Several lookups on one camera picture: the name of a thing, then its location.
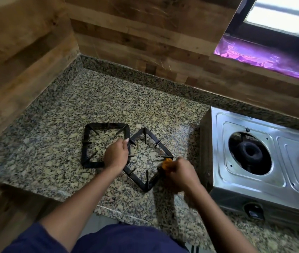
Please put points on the person's right forearm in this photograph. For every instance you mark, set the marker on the person's right forearm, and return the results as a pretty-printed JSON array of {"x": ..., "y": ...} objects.
[{"x": 218, "y": 223}]

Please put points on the stainless steel gas stove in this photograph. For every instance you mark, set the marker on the stainless steel gas stove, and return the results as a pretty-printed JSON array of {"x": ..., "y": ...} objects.
[{"x": 291, "y": 181}]

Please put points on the black stove pan support grate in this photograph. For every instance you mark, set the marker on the black stove pan support grate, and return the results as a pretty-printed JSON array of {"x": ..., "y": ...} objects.
[
  {"x": 138, "y": 181},
  {"x": 86, "y": 144}
]

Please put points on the person's left forearm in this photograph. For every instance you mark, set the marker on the person's left forearm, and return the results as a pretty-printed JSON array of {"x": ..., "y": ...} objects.
[{"x": 83, "y": 202}]

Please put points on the black stove burner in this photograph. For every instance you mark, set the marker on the black stove burner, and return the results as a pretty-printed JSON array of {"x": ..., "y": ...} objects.
[{"x": 249, "y": 152}]

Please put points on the person's left hand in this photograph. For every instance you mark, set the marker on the person's left hand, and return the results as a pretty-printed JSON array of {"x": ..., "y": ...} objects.
[{"x": 115, "y": 156}]

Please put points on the orange scrubbing sponge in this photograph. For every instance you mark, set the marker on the orange scrubbing sponge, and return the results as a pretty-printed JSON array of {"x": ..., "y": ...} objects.
[{"x": 168, "y": 162}]

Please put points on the person's right fingers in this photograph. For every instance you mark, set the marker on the person's right fingers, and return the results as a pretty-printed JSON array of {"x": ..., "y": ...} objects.
[{"x": 168, "y": 176}]

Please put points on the person's right hand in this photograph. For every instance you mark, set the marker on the person's right hand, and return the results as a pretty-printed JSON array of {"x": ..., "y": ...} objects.
[{"x": 182, "y": 175}]

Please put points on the black stove knob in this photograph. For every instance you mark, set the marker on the black stove knob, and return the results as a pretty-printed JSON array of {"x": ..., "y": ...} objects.
[{"x": 254, "y": 210}]

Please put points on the window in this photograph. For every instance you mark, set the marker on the window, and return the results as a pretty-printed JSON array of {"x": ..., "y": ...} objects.
[{"x": 284, "y": 15}]

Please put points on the person's left fingers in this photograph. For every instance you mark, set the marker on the person's left fingers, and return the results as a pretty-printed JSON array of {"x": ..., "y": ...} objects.
[{"x": 126, "y": 144}]

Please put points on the person's blue clothing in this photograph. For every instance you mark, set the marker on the person's blue clothing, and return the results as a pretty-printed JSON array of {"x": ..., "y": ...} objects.
[{"x": 117, "y": 241}]

